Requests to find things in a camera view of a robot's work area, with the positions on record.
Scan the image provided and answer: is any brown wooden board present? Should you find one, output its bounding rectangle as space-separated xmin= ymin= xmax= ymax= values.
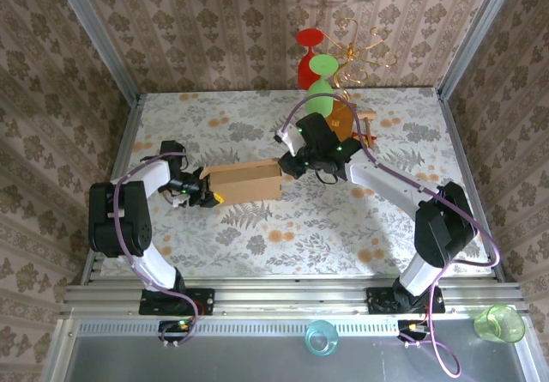
xmin=325 ymin=98 xmax=359 ymax=141

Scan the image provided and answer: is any aluminium table side rail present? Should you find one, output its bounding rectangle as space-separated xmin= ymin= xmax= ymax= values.
xmin=437 ymin=89 xmax=507 ymax=282
xmin=81 ymin=94 xmax=142 ymax=284

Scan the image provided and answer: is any floral patterned table cover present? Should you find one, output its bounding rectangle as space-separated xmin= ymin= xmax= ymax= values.
xmin=100 ymin=88 xmax=492 ymax=278

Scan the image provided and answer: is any aluminium mounting rail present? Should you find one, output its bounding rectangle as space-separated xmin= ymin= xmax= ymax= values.
xmin=59 ymin=282 xmax=527 ymax=318

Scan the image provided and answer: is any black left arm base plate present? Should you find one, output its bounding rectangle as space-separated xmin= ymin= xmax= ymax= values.
xmin=139 ymin=287 xmax=215 ymax=316

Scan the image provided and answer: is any green plastic wine glass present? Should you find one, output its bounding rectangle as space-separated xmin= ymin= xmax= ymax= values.
xmin=305 ymin=54 xmax=338 ymax=120

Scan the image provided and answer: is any grey metal tray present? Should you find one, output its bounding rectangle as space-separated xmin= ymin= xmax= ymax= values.
xmin=40 ymin=317 xmax=541 ymax=382

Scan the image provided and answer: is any red snack packet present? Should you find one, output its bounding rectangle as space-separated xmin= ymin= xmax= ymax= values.
xmin=351 ymin=131 xmax=379 ymax=148

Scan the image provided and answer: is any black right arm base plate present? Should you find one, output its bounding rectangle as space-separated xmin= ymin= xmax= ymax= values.
xmin=366 ymin=286 xmax=447 ymax=314

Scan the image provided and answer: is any small black circuit board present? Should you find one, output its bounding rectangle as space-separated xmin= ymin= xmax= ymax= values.
xmin=397 ymin=319 xmax=430 ymax=343
xmin=158 ymin=319 xmax=196 ymax=343

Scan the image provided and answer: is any small wooden mallet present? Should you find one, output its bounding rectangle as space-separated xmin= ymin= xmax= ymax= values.
xmin=358 ymin=112 xmax=377 ymax=142

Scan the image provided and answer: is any green plastic cup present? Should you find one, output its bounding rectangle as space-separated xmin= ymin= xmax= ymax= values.
xmin=473 ymin=304 xmax=527 ymax=343

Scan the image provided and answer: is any blue plastic cup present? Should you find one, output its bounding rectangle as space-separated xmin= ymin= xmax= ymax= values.
xmin=304 ymin=319 xmax=340 ymax=357

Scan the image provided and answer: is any red plastic wine glass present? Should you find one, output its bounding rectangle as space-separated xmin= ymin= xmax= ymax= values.
xmin=295 ymin=28 xmax=327 ymax=91

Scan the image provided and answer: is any gold wire glass rack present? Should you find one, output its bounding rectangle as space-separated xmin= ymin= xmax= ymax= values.
xmin=323 ymin=16 xmax=400 ymax=102

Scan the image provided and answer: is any aluminium frame post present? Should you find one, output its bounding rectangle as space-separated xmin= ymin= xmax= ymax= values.
xmin=46 ymin=0 xmax=141 ymax=104
xmin=437 ymin=0 xmax=522 ymax=100

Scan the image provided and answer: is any brown cardboard paper box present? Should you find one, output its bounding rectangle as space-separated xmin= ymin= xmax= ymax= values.
xmin=199 ymin=158 xmax=284 ymax=207

